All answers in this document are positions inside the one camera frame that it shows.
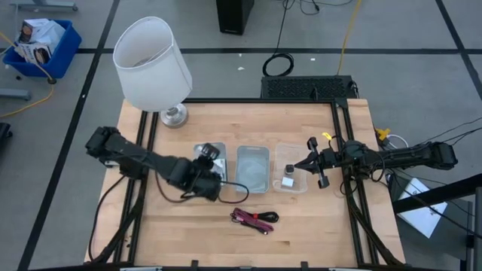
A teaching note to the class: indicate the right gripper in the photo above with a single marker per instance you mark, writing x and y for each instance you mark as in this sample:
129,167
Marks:
322,180

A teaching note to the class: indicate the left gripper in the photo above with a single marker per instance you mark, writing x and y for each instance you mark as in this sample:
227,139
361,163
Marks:
207,184

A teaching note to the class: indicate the black wall charger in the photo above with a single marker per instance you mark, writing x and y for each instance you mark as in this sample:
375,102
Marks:
289,169

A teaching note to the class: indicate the white packaged item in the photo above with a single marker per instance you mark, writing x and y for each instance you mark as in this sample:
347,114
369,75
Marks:
220,165

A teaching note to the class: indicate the white wall charger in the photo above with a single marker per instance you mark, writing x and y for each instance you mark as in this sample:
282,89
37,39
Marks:
287,182

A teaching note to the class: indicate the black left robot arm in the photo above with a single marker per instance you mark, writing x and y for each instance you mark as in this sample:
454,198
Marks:
150,162

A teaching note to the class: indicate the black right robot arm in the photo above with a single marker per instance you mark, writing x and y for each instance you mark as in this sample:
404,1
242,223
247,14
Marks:
414,153

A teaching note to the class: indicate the clear plastic bin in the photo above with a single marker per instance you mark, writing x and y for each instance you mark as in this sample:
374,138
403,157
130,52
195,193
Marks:
290,152

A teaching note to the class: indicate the grey plastic bin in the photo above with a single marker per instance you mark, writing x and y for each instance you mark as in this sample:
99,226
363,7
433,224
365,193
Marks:
198,150
252,169

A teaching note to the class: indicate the yellow tag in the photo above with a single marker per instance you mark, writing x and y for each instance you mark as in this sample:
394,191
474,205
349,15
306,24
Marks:
327,136

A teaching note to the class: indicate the black perforated case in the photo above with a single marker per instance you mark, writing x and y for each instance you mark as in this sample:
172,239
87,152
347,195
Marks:
293,87

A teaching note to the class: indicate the yellow clamp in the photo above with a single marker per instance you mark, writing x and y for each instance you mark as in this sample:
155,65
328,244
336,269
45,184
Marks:
383,133

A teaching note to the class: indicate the white flat box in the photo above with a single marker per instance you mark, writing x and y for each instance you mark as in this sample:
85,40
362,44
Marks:
421,207

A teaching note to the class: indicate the white shade table lamp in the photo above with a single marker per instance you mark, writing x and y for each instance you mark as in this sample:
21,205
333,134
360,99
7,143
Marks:
150,75

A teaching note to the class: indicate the black metal beam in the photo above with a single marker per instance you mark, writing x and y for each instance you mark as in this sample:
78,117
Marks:
437,193

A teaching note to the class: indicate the grey metal cart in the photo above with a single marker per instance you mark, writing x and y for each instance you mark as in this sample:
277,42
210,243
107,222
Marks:
457,226

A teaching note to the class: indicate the black computer tower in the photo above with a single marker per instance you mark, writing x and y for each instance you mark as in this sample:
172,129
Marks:
234,17

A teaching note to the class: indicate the blue plastic crate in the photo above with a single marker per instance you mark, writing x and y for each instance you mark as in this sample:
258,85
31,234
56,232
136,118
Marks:
64,56

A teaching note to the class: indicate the grey metal table foot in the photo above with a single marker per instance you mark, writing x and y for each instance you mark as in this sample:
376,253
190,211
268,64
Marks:
15,94
45,5

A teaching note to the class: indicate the white printed carton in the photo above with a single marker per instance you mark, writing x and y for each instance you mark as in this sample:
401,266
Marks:
34,54
49,32

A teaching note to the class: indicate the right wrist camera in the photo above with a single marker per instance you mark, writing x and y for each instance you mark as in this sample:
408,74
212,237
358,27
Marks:
328,156

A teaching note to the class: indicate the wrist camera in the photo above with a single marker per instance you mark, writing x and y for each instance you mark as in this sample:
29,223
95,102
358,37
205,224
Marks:
328,156
211,150

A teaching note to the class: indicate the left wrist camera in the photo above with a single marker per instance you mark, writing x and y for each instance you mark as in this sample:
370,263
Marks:
211,150

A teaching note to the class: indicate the black aluminium frame rail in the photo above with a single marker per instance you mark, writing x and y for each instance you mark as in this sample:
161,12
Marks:
218,269
347,126
263,100
142,120
337,126
152,120

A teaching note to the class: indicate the black frame bracket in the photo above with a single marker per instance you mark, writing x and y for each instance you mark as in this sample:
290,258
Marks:
304,265
194,264

